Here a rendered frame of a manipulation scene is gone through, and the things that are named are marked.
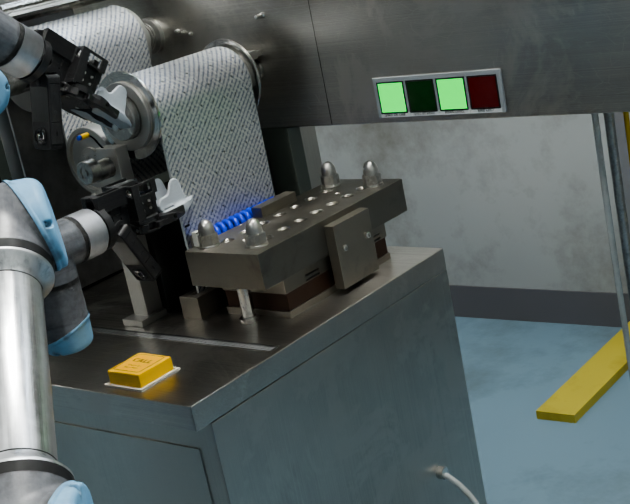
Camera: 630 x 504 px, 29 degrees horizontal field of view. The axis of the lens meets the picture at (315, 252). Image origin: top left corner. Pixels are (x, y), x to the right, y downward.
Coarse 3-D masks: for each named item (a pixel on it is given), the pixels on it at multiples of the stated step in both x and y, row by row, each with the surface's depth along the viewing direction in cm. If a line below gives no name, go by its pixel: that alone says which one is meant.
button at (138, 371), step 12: (132, 360) 182; (144, 360) 181; (156, 360) 180; (168, 360) 181; (108, 372) 180; (120, 372) 179; (132, 372) 177; (144, 372) 177; (156, 372) 179; (120, 384) 180; (132, 384) 178; (144, 384) 177
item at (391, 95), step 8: (384, 88) 205; (392, 88) 204; (400, 88) 203; (384, 96) 205; (392, 96) 204; (400, 96) 203; (384, 104) 206; (392, 104) 205; (400, 104) 204; (384, 112) 206
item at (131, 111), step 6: (126, 102) 195; (132, 102) 196; (126, 108) 195; (132, 108) 195; (126, 114) 196; (132, 114) 195; (138, 114) 196; (132, 120) 195; (138, 120) 196; (132, 126) 196; (138, 126) 196; (114, 132) 199; (120, 132) 198; (126, 132) 197; (132, 132) 196; (138, 132) 197; (120, 138) 198; (126, 138) 197; (132, 138) 198
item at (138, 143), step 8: (112, 88) 197; (128, 88) 195; (128, 96) 196; (136, 96) 195; (136, 104) 195; (144, 104) 194; (144, 112) 195; (144, 120) 195; (144, 128) 196; (112, 136) 202; (144, 136) 197; (128, 144) 200; (136, 144) 199; (144, 144) 197
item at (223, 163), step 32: (192, 128) 201; (224, 128) 207; (256, 128) 214; (192, 160) 202; (224, 160) 208; (256, 160) 214; (192, 192) 202; (224, 192) 208; (256, 192) 214; (192, 224) 202
